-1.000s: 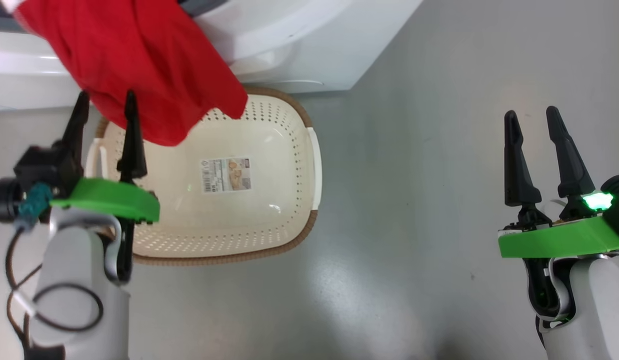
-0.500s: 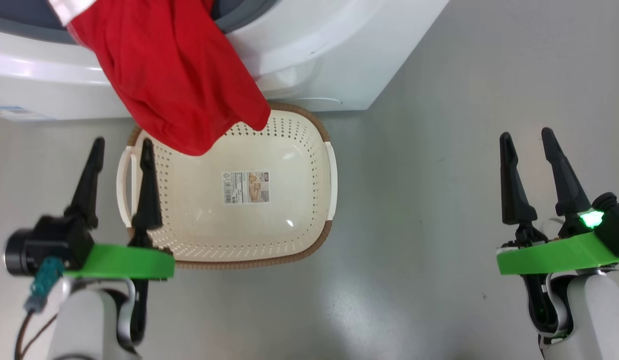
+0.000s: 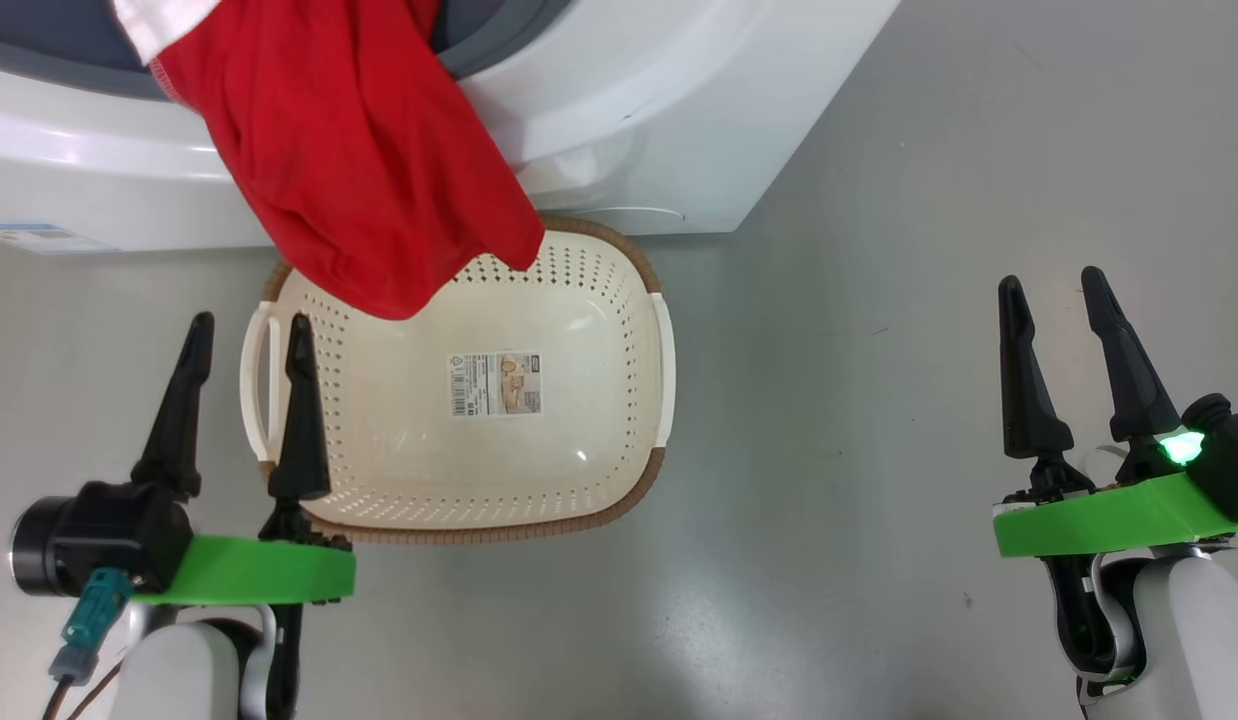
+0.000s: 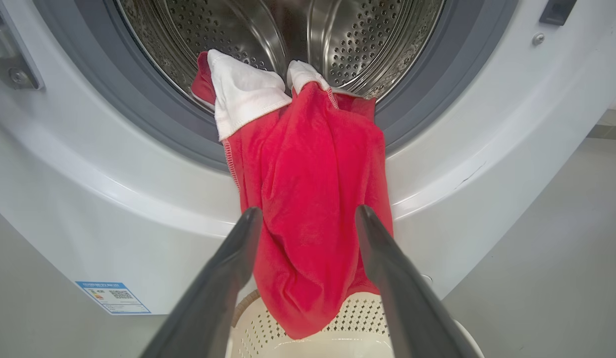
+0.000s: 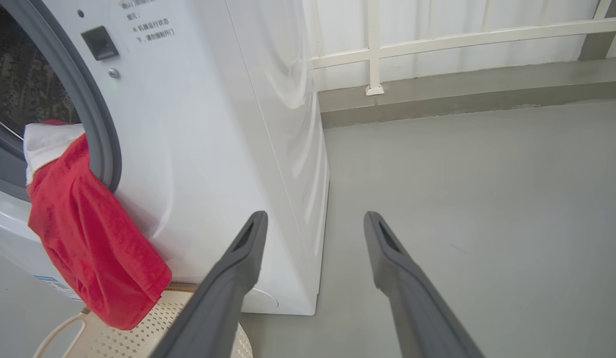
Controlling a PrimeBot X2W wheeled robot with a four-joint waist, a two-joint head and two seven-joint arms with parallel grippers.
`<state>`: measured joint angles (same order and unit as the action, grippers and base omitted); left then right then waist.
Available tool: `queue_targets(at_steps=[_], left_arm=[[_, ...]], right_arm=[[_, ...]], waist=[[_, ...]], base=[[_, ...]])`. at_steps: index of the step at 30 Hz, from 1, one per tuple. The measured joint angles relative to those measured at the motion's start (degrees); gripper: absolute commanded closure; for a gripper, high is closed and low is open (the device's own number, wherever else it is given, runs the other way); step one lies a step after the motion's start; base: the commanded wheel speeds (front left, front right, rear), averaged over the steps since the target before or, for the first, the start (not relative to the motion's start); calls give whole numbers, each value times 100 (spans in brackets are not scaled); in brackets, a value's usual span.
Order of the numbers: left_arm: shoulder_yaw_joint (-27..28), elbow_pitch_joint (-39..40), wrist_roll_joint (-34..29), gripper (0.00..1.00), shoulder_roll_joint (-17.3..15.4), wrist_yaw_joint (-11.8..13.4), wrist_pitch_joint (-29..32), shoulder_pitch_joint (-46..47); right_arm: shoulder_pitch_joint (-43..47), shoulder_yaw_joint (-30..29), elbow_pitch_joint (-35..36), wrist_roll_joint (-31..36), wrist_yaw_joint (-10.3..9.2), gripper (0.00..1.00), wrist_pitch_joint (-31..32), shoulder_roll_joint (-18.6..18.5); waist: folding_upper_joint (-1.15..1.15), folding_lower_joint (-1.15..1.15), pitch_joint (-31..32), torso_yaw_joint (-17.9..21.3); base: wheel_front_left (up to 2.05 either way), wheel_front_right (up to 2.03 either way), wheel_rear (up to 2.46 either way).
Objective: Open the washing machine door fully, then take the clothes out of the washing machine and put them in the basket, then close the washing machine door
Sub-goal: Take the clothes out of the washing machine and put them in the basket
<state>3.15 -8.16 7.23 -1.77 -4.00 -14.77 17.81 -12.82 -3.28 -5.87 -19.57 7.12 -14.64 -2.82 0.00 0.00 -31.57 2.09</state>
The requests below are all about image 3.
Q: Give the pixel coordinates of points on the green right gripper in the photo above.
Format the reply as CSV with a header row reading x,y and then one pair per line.
x,y
1099,525

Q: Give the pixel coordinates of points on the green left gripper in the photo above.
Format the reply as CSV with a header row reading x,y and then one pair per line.
x,y
249,575

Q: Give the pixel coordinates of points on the red garment with white stripes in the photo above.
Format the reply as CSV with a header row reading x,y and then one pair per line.
x,y
359,170

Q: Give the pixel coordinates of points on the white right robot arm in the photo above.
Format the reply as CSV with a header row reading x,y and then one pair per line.
x,y
1189,640

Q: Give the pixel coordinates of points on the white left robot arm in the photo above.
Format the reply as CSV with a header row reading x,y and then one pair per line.
x,y
179,670

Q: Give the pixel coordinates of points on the paper basket label sticker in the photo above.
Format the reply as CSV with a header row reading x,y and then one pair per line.
x,y
494,384

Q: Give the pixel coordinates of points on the cream perforated laundry basket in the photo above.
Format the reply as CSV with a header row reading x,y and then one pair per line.
x,y
569,340

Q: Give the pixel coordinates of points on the grey rubber door gasket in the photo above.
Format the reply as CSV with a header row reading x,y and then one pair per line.
x,y
39,45

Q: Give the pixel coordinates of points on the white front-load washing machine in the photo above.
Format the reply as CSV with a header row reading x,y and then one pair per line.
x,y
629,100

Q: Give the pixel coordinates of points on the blue energy label sticker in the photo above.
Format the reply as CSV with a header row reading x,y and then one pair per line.
x,y
39,238

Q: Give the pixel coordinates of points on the round white filter cover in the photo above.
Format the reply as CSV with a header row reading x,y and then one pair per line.
x,y
629,213

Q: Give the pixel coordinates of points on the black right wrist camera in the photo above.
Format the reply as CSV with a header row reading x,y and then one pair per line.
x,y
1229,460

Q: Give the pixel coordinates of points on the teal left camera connector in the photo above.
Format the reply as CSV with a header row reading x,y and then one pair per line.
x,y
94,620

